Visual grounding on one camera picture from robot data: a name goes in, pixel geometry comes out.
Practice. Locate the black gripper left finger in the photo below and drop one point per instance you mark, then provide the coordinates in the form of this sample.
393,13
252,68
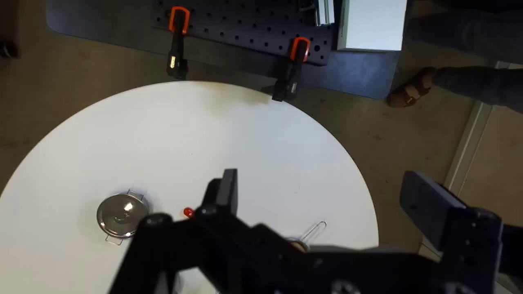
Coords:
229,189

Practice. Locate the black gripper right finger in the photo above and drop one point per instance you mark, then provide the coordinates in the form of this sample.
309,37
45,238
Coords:
430,206

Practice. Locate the orange and black clamp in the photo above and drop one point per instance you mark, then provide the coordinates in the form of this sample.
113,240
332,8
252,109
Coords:
177,49
295,65

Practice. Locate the black perforated breadboard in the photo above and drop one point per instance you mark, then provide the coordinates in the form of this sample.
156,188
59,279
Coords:
246,26

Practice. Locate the white box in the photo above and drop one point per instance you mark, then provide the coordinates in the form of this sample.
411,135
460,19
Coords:
370,24

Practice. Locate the pale metal bars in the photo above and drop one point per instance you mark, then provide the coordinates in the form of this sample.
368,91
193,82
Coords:
326,10

